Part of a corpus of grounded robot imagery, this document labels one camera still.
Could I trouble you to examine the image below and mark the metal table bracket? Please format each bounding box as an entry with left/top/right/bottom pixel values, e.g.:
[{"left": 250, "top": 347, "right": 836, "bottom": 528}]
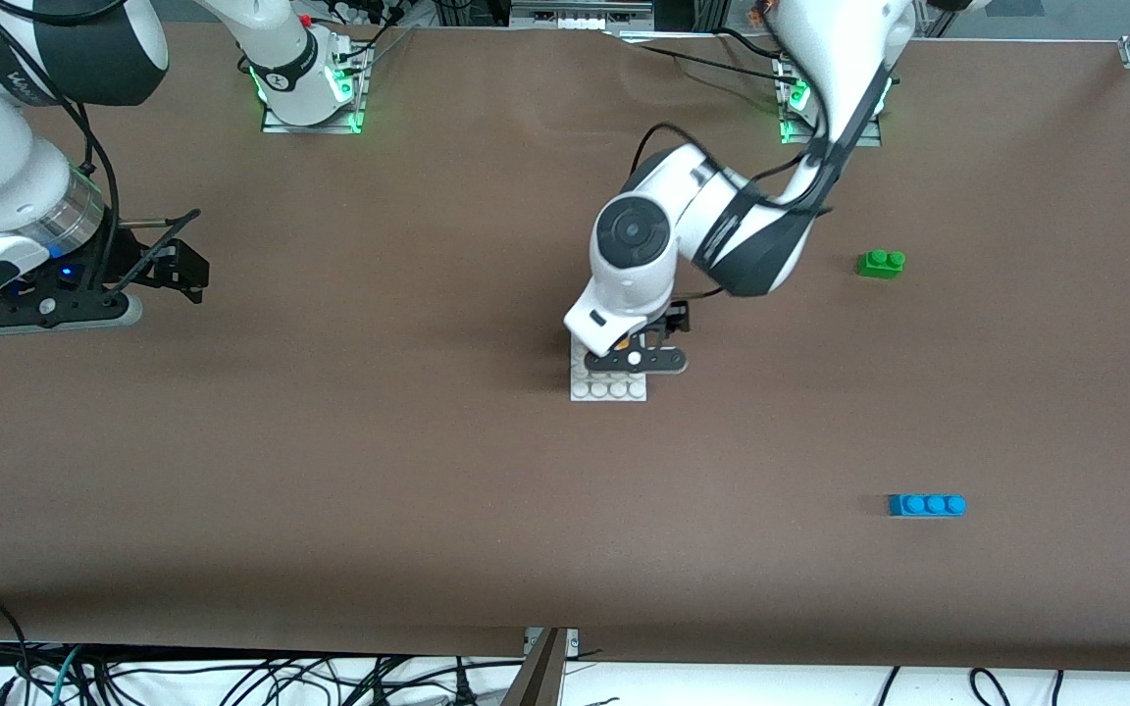
[{"left": 500, "top": 628, "right": 582, "bottom": 706}]

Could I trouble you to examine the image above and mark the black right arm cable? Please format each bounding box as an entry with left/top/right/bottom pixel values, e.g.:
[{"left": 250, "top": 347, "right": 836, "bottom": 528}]
[{"left": 0, "top": 0, "right": 127, "bottom": 295}]

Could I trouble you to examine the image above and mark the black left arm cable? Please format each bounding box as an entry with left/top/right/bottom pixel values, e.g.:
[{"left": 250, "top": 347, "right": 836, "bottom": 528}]
[{"left": 632, "top": 59, "right": 895, "bottom": 300}]

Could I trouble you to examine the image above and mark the large table cover sheet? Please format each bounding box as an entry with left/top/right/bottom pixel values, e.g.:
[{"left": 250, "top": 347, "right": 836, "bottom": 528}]
[{"left": 0, "top": 20, "right": 1130, "bottom": 674}]

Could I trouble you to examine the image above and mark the black tabletop cable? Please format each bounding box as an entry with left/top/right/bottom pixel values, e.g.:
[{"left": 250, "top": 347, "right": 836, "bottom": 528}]
[
  {"left": 617, "top": 39, "right": 794, "bottom": 85},
  {"left": 715, "top": 26, "right": 784, "bottom": 60}
]

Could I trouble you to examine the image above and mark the teal floor cable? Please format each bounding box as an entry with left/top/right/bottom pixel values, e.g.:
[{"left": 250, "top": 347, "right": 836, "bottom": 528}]
[{"left": 47, "top": 644, "right": 87, "bottom": 706}]

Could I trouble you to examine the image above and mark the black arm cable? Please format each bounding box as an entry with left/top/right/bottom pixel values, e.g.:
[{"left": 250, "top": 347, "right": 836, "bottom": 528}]
[
  {"left": 0, "top": 0, "right": 127, "bottom": 295},
  {"left": 632, "top": 59, "right": 895, "bottom": 300}
]

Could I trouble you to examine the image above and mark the white studded base plate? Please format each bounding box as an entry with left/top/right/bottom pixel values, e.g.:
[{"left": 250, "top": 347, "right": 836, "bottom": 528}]
[{"left": 569, "top": 338, "right": 650, "bottom": 403}]

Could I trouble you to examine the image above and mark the black tangled floor cable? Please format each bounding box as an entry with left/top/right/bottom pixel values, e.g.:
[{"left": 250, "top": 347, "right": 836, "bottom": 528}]
[{"left": 84, "top": 652, "right": 529, "bottom": 706}]

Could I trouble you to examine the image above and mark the blue three-stud block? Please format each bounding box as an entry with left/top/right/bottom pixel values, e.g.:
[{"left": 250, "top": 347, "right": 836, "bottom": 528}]
[{"left": 888, "top": 493, "right": 968, "bottom": 518}]

